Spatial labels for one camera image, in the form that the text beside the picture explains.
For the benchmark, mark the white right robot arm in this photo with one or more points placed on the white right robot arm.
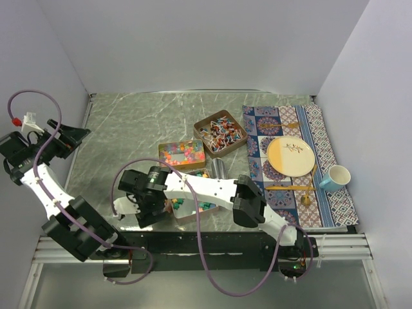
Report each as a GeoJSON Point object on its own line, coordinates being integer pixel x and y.
{"type": "Point", "coordinates": [241, 196]}

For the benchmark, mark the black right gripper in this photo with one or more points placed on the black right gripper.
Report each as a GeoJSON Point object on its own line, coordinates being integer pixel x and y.
{"type": "Point", "coordinates": [146, 217]}

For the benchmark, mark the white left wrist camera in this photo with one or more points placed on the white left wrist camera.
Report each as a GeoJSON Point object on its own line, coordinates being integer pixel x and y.
{"type": "Point", "coordinates": [29, 124]}

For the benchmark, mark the gold fork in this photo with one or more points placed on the gold fork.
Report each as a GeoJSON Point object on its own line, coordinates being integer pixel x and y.
{"type": "Point", "coordinates": [290, 125]}

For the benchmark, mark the cream and orange plate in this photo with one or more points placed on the cream and orange plate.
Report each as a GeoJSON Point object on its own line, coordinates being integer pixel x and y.
{"type": "Point", "coordinates": [290, 156]}

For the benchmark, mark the gold tin of gummy candies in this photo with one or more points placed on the gold tin of gummy candies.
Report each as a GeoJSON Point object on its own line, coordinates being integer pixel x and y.
{"type": "Point", "coordinates": [187, 154]}

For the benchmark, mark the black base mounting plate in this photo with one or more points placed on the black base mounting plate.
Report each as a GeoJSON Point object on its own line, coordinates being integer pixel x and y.
{"type": "Point", "coordinates": [183, 251]}

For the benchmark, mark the silver metal scoop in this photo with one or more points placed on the silver metal scoop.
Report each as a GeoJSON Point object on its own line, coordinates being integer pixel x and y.
{"type": "Point", "coordinates": [219, 170]}

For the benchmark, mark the pink tin of star candies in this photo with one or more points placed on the pink tin of star candies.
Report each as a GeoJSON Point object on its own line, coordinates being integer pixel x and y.
{"type": "Point", "coordinates": [184, 210]}

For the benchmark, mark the patterned blue cloth mat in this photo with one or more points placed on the patterned blue cloth mat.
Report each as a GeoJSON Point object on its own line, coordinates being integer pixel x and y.
{"type": "Point", "coordinates": [310, 209]}

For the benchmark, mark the light blue mug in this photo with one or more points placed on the light blue mug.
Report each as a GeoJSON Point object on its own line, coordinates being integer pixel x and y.
{"type": "Point", "coordinates": [336, 178]}

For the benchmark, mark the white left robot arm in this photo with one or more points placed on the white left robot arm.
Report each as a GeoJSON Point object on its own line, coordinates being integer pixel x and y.
{"type": "Point", "coordinates": [72, 222]}

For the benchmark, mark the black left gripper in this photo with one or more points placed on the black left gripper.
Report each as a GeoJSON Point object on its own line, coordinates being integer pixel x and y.
{"type": "Point", "coordinates": [74, 136]}

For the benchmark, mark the aluminium frame rail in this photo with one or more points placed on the aluminium frame rail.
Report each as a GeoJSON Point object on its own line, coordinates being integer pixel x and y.
{"type": "Point", "coordinates": [337, 247]}

